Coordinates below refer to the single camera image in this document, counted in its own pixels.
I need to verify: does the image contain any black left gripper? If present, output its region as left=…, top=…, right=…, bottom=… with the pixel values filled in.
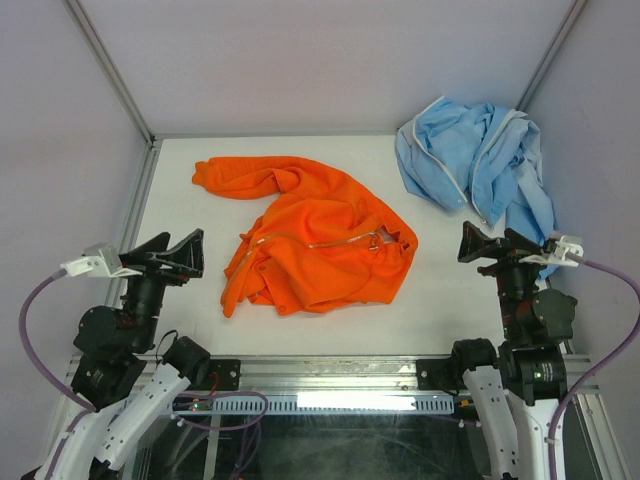
left=115, top=227, right=204, bottom=348

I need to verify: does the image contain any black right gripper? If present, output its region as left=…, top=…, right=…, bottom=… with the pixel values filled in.
left=457, top=219, right=550, bottom=336

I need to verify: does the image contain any orange zip jacket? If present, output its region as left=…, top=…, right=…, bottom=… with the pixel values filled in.
left=192, top=156, right=419, bottom=317

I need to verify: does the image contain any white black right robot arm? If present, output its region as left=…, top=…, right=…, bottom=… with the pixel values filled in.
left=447, top=221, right=584, bottom=479

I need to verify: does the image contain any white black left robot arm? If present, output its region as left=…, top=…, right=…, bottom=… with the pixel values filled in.
left=18, top=229, right=210, bottom=479

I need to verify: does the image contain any light blue zip jacket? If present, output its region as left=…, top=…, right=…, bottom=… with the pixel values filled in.
left=394, top=95, right=564, bottom=281

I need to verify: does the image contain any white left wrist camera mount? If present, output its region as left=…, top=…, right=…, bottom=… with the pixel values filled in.
left=60, top=243, right=141, bottom=278

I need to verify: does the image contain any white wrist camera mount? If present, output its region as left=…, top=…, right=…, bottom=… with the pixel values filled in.
left=60, top=243, right=141, bottom=278
left=520, top=232, right=584, bottom=267

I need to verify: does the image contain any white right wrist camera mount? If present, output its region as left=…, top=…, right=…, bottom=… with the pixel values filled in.
left=520, top=232, right=584, bottom=267

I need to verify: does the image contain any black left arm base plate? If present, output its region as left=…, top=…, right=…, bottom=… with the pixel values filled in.
left=200, top=358, right=241, bottom=393

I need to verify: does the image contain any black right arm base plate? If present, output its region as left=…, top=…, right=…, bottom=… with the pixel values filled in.
left=415, top=358, right=464, bottom=395

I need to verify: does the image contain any left aluminium corner post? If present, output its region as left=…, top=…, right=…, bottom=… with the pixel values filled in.
left=62, top=0, right=155, bottom=145

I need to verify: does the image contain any aluminium corner post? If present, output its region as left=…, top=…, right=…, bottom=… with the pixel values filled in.
left=62, top=0, right=155, bottom=145
left=516, top=0, right=590, bottom=111

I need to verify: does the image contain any right aluminium corner post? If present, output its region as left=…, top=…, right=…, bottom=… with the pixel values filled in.
left=516, top=0, right=590, bottom=111

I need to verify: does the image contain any aluminium front rail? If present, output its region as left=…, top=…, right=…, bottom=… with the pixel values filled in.
left=62, top=353, right=600, bottom=397

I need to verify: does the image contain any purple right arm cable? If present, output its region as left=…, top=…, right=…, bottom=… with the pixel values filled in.
left=439, top=252, right=640, bottom=480

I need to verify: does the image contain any white slotted cable duct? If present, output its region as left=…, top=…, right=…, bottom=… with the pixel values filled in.
left=173, top=392, right=455, bottom=416

